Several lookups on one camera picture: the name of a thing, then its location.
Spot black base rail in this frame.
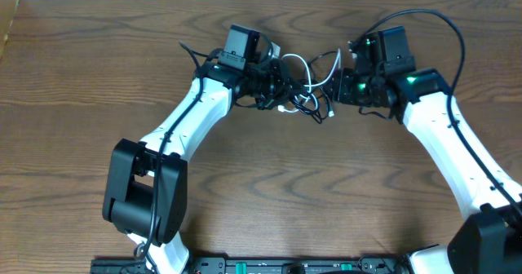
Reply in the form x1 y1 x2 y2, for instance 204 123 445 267
88 255 413 274

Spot white usb cable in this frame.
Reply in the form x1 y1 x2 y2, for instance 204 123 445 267
276 47 343 118

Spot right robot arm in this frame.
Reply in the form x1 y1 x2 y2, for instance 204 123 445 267
327 26 521 273

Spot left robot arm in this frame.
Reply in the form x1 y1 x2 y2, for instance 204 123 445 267
102 24 308 273

